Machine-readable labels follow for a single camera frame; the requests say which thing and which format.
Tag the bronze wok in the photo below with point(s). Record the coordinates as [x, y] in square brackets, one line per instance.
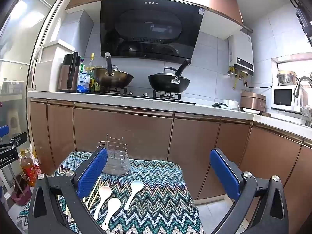
[114, 78]

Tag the large cooking oil bottle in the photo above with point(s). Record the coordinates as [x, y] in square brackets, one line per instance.
[28, 170]

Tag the white ceramic spoon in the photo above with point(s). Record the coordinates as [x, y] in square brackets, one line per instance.
[113, 203]
[136, 186]
[104, 192]

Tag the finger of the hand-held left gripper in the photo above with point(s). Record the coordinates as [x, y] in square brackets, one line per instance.
[14, 140]

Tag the brown rice cooker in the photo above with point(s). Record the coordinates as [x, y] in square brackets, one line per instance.
[252, 100]

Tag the white microwave oven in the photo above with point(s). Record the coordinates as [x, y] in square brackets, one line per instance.
[282, 97]

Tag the dark cloth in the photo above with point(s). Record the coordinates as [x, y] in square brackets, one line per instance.
[218, 105]

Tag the brown kitchen base cabinets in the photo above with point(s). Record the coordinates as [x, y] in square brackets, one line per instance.
[121, 126]

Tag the maroon bucket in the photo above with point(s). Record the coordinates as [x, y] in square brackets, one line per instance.
[20, 197]

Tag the zigzag knitted cloth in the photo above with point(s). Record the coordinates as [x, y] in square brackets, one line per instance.
[158, 199]

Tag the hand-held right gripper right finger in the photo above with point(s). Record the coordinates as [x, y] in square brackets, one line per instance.
[224, 173]

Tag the black wall rack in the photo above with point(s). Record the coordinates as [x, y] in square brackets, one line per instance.
[303, 17]

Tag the blue salt bag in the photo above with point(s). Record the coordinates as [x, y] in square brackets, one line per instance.
[83, 82]

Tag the white bowl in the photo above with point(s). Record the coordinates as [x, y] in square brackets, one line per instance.
[231, 104]

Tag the white countertop appliance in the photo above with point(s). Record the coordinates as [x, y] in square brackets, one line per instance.
[53, 65]

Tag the yellow gas valve pipes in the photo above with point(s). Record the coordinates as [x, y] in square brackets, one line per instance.
[235, 74]

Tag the black range hood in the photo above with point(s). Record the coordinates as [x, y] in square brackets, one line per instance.
[151, 29]

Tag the green bottle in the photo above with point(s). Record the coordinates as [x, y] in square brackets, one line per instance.
[82, 68]

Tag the brown electric kettle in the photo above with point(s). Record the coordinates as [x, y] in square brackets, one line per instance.
[64, 75]

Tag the black wok lid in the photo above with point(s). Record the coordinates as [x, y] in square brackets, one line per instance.
[165, 73]

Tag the plastic bag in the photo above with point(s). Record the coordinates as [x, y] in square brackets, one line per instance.
[33, 152]

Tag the black gas stove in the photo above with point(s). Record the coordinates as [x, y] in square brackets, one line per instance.
[141, 97]

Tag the glass sliding door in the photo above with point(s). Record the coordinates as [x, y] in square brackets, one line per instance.
[14, 65]

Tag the window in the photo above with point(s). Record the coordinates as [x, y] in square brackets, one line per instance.
[292, 64]

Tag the black wok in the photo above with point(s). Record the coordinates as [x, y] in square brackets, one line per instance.
[165, 82]

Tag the plastic stool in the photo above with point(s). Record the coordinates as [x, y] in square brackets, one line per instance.
[13, 119]

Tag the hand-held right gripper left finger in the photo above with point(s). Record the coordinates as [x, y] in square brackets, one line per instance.
[93, 173]

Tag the white water heater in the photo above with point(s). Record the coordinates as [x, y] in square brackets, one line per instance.
[241, 51]

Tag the pink bottle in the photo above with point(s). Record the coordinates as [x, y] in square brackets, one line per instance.
[37, 169]

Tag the metal kitchen faucet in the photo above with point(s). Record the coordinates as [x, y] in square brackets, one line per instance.
[301, 81]

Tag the clear bottle with yellow cap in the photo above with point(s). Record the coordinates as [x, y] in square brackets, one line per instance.
[92, 63]

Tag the dark oil bottle yellow label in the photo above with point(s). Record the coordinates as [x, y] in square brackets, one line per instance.
[96, 86]

